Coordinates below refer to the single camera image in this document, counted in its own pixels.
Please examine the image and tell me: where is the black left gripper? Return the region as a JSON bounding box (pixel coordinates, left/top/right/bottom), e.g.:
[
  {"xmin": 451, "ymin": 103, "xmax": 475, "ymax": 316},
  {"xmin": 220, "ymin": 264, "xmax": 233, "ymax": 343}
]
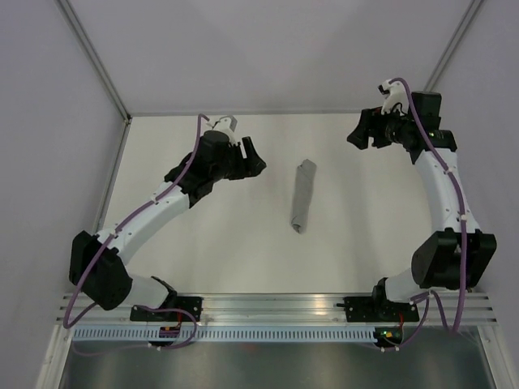
[{"xmin": 211, "ymin": 137, "xmax": 266, "ymax": 182}]

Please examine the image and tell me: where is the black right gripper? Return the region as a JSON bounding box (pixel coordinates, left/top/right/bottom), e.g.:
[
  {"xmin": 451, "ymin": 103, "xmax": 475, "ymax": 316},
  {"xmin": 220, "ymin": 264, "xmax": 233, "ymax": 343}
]
[{"xmin": 347, "ymin": 103, "xmax": 414, "ymax": 150}]

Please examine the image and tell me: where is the grey cloth napkin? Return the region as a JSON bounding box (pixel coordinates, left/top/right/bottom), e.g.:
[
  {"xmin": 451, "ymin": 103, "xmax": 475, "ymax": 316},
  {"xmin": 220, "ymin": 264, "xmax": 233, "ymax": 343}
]
[{"xmin": 290, "ymin": 159, "xmax": 317, "ymax": 234}]

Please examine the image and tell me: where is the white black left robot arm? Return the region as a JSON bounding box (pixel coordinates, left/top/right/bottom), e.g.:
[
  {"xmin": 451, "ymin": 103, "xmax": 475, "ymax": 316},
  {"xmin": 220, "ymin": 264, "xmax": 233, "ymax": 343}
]
[{"xmin": 69, "ymin": 130, "xmax": 267, "ymax": 321}]

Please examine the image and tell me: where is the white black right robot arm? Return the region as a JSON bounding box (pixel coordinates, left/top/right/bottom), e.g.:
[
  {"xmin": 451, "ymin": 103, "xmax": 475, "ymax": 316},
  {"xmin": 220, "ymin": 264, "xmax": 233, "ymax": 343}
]
[{"xmin": 347, "ymin": 87, "xmax": 497, "ymax": 320}]

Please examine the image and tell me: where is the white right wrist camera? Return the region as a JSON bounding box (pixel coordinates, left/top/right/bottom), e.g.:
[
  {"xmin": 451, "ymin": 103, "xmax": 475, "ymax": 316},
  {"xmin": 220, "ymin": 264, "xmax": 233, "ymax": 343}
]
[{"xmin": 378, "ymin": 79, "xmax": 408, "ymax": 115}]

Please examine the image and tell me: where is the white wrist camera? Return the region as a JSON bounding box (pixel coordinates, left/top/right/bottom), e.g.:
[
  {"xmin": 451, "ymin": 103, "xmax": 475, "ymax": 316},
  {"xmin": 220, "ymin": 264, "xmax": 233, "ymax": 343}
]
[
  {"xmin": 378, "ymin": 79, "xmax": 408, "ymax": 115},
  {"xmin": 205, "ymin": 115, "xmax": 238, "ymax": 145}
]

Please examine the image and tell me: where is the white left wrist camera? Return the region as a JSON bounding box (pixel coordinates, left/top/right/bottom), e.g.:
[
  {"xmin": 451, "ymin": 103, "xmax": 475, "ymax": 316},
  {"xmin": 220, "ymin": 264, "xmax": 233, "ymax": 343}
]
[{"xmin": 205, "ymin": 115, "xmax": 238, "ymax": 145}]

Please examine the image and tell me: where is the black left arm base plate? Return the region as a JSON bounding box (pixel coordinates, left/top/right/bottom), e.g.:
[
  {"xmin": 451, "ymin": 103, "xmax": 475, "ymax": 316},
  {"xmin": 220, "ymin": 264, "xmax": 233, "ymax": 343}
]
[{"xmin": 130, "ymin": 295, "xmax": 204, "ymax": 323}]

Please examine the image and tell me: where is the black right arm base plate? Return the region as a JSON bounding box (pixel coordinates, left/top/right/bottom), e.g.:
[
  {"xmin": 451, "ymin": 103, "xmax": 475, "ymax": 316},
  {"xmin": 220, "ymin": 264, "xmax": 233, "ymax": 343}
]
[{"xmin": 338, "ymin": 296, "xmax": 420, "ymax": 323}]

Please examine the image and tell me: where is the aluminium frame rail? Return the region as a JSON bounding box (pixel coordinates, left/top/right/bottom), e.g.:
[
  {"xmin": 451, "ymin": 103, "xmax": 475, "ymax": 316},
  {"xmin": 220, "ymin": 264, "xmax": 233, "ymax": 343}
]
[{"xmin": 52, "ymin": 293, "xmax": 497, "ymax": 326}]

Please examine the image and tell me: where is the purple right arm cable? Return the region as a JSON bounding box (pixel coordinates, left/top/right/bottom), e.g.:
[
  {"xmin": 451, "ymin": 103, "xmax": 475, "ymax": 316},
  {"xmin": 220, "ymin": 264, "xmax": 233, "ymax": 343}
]
[{"xmin": 379, "ymin": 76, "xmax": 471, "ymax": 353}]

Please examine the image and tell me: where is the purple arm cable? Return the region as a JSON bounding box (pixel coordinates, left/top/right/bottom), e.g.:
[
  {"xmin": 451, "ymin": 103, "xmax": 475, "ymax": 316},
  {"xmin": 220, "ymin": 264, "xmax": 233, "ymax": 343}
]
[
  {"xmin": 63, "ymin": 113, "xmax": 210, "ymax": 357},
  {"xmin": 379, "ymin": 76, "xmax": 471, "ymax": 353}
]

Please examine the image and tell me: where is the white slotted cable duct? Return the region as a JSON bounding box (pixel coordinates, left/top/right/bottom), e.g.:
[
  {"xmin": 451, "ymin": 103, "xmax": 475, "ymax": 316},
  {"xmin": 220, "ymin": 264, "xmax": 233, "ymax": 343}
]
[{"xmin": 72, "ymin": 325, "xmax": 375, "ymax": 343}]

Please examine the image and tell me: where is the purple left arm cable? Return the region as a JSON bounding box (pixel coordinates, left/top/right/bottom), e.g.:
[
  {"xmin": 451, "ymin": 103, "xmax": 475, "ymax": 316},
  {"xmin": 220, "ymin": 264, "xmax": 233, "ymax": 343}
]
[{"xmin": 63, "ymin": 113, "xmax": 210, "ymax": 357}]

